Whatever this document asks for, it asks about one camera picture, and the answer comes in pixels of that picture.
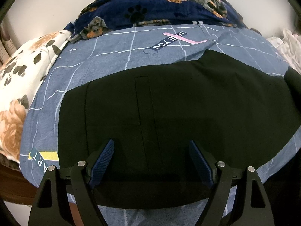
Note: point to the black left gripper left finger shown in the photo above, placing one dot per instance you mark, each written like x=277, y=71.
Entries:
x=85, y=175

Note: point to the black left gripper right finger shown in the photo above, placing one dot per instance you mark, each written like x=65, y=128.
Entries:
x=218, y=179

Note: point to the black pants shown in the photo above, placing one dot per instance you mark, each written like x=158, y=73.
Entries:
x=239, y=114

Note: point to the blue grid-pattern bedsheet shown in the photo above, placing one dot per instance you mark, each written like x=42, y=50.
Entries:
x=89, y=60

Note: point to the white floral pillow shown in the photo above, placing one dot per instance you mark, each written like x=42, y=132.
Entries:
x=21, y=77

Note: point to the white crumpled cloth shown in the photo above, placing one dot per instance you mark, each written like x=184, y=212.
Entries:
x=289, y=47

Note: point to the navy dog-print blanket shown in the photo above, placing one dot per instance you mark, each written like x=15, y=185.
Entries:
x=103, y=16

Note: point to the brown wooden bed frame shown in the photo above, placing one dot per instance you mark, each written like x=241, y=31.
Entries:
x=15, y=188

